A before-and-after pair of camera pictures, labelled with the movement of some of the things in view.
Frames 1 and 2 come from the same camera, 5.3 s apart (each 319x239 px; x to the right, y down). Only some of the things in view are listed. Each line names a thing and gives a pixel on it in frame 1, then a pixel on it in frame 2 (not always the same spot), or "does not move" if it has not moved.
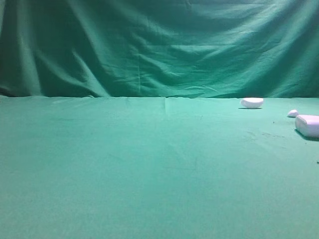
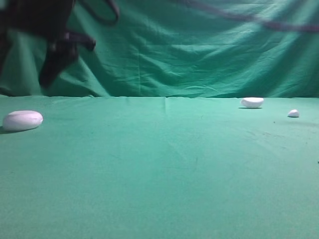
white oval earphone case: [251, 102] does not move
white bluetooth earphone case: [307, 125] → [22, 120]
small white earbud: [293, 113] does not move
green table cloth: [106, 167] does not move
